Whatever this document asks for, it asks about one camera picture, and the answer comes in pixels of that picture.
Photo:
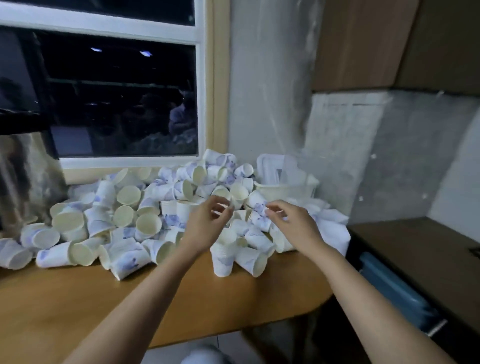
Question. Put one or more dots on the white framed window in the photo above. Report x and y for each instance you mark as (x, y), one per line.
(112, 90)

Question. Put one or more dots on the dark wooden side counter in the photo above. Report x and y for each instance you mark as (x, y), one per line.
(442, 262)

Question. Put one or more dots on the person's right forearm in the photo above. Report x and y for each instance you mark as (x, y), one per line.
(375, 307)

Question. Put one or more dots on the blue bin with tan rim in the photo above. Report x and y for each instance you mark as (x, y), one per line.
(397, 289)

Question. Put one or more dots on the person's left forearm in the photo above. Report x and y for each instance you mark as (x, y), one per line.
(131, 315)

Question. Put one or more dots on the person's left hand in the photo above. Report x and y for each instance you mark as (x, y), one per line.
(204, 229)

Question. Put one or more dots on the black object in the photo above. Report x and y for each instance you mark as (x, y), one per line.
(475, 251)

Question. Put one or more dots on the person's right hand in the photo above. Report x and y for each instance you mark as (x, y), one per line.
(300, 229)

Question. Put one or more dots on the white plastic lid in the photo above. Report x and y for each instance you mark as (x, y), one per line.
(274, 169)

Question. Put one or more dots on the single blue-printed paper cup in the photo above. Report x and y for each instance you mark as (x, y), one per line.
(259, 219)

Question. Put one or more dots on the pile of paper cups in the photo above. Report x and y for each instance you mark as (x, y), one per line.
(112, 217)

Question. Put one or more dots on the white tube cap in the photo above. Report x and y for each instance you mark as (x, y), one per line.
(202, 355)

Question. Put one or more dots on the brown wooden wall cabinet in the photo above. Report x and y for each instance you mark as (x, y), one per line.
(390, 41)

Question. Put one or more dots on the stainless steel water dispenser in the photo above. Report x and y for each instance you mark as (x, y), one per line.
(26, 176)

